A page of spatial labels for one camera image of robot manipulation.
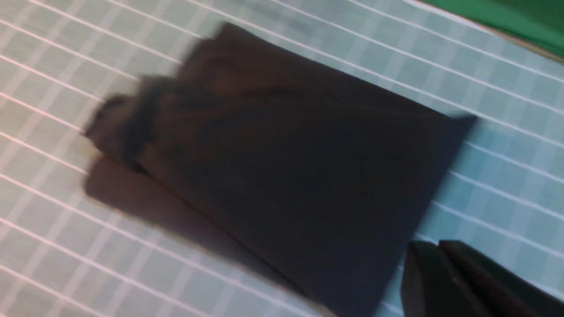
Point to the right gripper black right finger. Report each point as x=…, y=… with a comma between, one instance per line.
x=504, y=292

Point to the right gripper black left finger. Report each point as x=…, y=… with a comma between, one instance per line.
x=432, y=286

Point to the dark gray long-sleeve shirt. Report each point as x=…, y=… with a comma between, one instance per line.
x=320, y=175

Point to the green backdrop cloth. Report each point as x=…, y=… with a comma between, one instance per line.
x=534, y=24

